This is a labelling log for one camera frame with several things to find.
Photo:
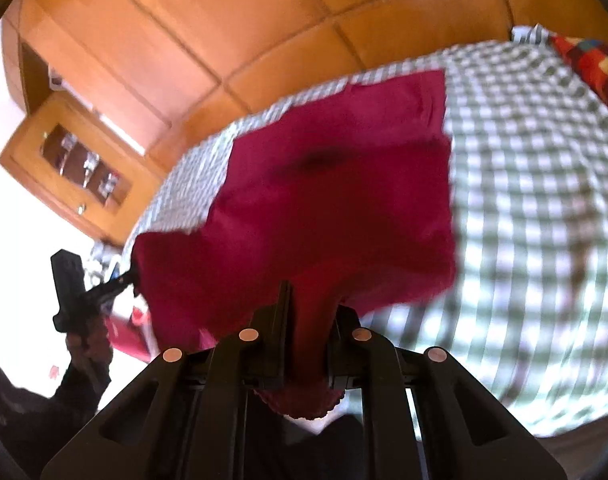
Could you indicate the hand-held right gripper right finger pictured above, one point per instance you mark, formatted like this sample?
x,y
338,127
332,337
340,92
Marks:
x,y
384,400

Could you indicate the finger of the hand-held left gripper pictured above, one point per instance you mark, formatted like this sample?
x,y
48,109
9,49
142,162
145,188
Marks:
x,y
111,287

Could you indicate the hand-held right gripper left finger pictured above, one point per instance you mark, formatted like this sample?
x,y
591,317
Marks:
x,y
224,400

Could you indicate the red knit garment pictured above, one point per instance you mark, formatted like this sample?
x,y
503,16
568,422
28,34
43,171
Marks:
x,y
334,210

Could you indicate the person's left forearm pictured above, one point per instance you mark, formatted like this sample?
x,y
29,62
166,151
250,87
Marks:
x,y
34,410

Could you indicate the person's left hand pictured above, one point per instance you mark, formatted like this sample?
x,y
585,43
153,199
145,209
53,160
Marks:
x,y
91,347

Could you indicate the red cloth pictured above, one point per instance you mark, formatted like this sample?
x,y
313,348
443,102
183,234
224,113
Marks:
x,y
131,332

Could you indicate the wooden display cabinet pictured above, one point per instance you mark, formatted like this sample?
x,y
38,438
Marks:
x,y
39,175

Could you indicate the small bottles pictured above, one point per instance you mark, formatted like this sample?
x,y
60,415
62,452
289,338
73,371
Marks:
x,y
84,162

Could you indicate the green white checked bedsheet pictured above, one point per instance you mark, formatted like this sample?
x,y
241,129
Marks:
x,y
534,210

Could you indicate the wooden wardrobe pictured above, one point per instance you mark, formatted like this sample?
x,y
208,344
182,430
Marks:
x,y
209,25

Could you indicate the multicoloured checked pillow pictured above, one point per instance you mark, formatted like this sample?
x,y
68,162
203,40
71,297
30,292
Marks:
x,y
596,70

